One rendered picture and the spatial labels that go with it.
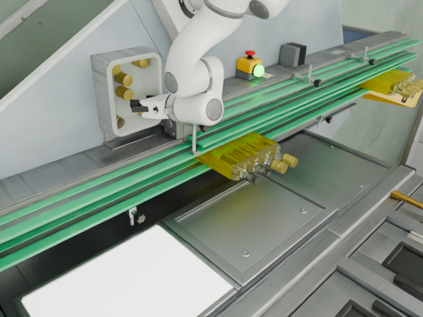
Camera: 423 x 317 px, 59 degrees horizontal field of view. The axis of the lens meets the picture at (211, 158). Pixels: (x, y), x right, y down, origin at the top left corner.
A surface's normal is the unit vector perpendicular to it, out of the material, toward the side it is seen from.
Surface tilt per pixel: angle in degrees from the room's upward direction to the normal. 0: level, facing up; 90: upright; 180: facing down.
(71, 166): 90
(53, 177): 90
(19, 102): 0
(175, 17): 5
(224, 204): 89
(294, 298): 90
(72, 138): 0
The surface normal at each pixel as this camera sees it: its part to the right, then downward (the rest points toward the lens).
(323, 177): 0.02, -0.86
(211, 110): 0.66, 0.17
